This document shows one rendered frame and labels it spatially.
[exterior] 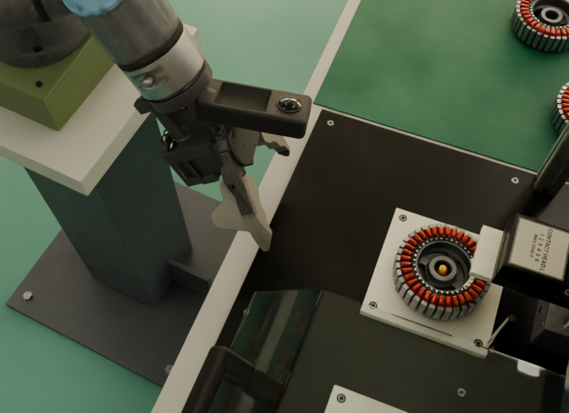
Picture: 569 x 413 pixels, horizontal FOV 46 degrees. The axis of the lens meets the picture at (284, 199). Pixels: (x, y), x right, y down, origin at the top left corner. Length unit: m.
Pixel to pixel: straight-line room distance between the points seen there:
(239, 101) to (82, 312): 1.08
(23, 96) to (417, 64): 0.57
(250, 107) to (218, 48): 1.42
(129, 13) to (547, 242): 0.46
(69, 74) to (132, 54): 0.35
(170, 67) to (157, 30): 0.04
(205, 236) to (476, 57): 0.89
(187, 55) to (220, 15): 1.53
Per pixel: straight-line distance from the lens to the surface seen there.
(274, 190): 0.90
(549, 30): 1.11
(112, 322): 1.65
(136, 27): 0.62
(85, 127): 1.00
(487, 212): 0.90
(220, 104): 0.67
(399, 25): 1.10
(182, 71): 0.65
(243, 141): 0.71
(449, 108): 1.01
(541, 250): 0.72
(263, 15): 2.17
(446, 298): 0.78
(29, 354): 1.70
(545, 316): 0.80
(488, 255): 0.74
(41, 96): 0.96
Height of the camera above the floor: 1.52
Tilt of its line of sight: 60 degrees down
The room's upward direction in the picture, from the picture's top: straight up
